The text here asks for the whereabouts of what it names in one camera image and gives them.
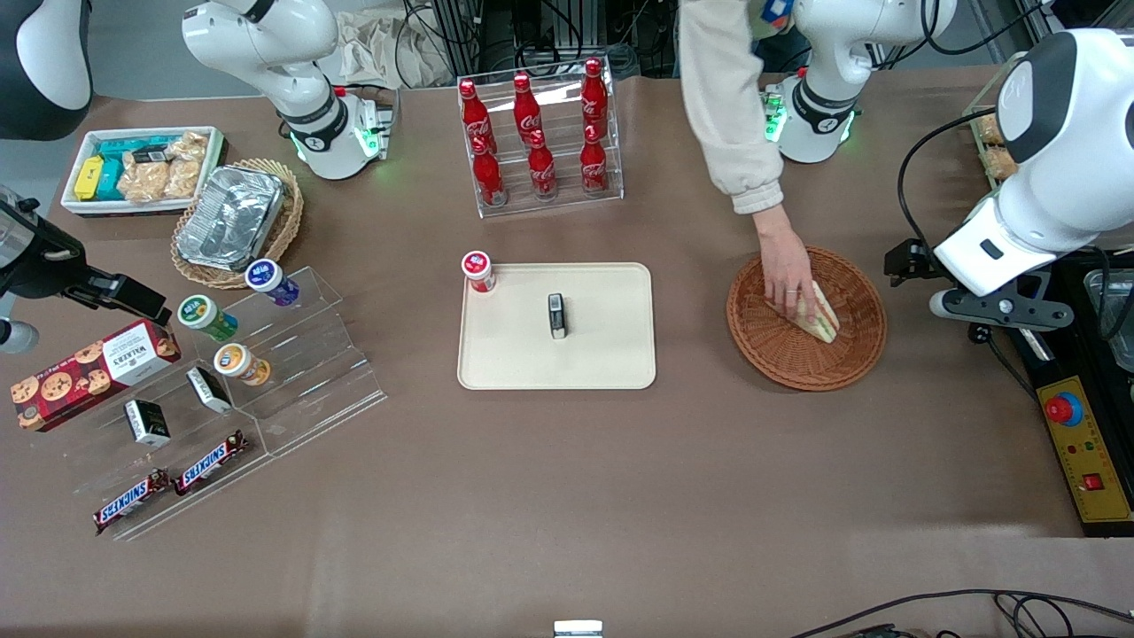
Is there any forearm in cream sleeve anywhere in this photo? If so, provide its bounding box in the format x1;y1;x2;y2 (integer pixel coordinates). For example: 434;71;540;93
678;0;786;216

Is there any teal box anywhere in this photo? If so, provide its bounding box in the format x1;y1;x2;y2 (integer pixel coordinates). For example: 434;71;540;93
95;135;178;201

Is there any green cap yogurt bottle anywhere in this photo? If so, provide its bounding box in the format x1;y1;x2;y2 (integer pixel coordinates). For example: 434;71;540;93
177;294;239;343

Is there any yellow small box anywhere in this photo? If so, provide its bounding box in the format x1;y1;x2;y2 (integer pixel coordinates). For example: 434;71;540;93
74;156;106;202

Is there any aluminium foil tray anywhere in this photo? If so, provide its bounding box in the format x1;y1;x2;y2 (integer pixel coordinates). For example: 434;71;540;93
175;165;286;272

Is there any red cookie box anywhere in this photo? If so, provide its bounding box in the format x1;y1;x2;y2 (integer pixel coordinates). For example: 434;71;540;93
11;319;183;433

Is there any small black carton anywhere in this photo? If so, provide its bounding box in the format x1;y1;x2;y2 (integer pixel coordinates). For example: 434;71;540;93
123;400;172;448
186;366;234;415

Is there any triangle sandwich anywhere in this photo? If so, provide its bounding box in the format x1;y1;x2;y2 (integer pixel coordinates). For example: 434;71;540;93
769;282;841;345

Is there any equipment rack with cables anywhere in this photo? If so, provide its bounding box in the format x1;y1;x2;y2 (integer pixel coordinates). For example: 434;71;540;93
403;0;683;82

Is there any Snickers chocolate bar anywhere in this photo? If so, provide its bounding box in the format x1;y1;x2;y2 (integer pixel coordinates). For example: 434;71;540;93
93;469;171;536
174;430;251;497

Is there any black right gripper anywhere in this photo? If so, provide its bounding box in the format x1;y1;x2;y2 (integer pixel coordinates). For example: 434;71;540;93
0;186;174;326

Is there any clear acrylic stepped display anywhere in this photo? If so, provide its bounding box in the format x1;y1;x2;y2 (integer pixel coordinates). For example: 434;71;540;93
66;266;388;542

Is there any beige plastic tray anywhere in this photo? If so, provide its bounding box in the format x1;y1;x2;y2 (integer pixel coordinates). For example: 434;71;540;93
457;262;657;391

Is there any oval tan wicker basket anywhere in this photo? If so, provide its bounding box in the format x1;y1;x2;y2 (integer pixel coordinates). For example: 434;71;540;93
171;159;305;291

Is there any black power cable with plug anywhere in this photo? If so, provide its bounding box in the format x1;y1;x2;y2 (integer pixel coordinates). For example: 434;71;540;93
967;323;1045;401

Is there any clear acrylic bottle rack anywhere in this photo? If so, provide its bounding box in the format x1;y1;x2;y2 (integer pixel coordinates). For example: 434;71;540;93
456;55;625;220

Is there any white plastic bin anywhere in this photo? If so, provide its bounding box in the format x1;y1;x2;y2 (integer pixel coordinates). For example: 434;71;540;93
60;126;229;218

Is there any black appliance with metal pan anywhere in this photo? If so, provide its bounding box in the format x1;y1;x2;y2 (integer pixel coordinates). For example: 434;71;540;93
997;250;1134;538

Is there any blue cap yogurt bottle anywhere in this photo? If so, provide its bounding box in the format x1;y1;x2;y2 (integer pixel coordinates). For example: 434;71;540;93
245;259;300;307

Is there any crumpled beige bag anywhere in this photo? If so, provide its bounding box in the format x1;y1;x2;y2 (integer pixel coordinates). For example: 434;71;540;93
335;9;454;89

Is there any round brown wicker basket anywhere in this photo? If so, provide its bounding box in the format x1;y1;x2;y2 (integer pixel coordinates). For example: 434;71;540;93
726;245;888;392

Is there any orange cap yogurt bottle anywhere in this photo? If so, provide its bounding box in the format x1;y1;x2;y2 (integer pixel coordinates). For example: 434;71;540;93
214;343;272;387

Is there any person's bare hand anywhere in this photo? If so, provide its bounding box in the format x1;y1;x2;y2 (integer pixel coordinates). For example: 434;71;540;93
755;204;821;323

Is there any red cola bottle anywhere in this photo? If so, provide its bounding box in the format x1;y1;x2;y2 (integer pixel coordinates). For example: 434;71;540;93
471;135;507;207
579;124;610;195
528;129;559;200
459;80;493;150
580;58;610;138
513;74;544;144

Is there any yellow emergency stop box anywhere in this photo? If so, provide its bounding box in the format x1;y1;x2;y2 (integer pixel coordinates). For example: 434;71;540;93
1037;376;1134;525

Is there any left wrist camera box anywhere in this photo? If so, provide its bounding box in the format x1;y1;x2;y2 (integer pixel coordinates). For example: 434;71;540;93
884;237;944;286

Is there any red cap yogurt bottle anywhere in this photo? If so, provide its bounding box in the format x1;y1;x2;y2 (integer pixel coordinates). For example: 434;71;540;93
461;251;497;294

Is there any white wire rack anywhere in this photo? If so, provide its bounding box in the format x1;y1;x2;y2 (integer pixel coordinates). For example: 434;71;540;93
963;51;1033;191

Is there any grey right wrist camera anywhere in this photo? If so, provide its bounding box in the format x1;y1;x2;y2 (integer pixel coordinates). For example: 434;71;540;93
0;319;41;355

